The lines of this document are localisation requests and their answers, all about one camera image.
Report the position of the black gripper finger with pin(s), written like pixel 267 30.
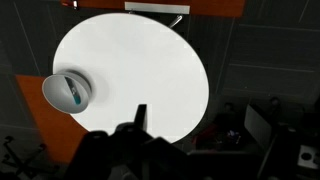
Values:
pixel 140 119

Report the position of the teal and black marker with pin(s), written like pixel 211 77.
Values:
pixel 74 91

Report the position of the grey round bowl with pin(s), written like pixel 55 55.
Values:
pixel 57 93

